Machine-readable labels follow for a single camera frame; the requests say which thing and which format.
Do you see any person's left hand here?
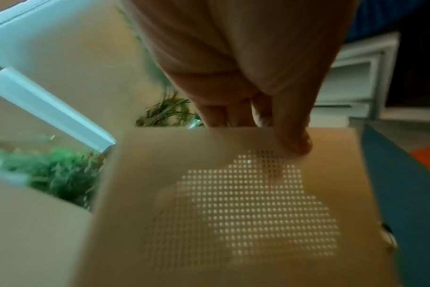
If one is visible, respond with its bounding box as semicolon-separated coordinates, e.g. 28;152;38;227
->
123;0;361;157

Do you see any beige perforated panel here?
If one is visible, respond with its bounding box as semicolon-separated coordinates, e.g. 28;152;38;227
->
71;126;403;287

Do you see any green grass plant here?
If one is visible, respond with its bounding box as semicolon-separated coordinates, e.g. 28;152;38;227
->
135;91;206;128

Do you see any white shelf unit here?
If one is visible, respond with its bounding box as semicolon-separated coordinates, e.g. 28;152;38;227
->
312;31;402;127

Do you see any dark blue fabric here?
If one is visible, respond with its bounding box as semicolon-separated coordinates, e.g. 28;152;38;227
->
344;0;430;44

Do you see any orange mat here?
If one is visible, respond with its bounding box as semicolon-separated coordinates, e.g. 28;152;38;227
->
409;142;430;179

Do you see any green leafy plant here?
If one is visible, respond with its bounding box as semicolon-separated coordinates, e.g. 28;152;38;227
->
0;147;107;209

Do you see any teal blue board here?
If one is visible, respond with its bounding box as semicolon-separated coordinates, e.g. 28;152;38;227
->
349;117;430;287

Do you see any plain beige board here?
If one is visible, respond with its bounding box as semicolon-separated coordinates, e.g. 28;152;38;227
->
0;179;96;287

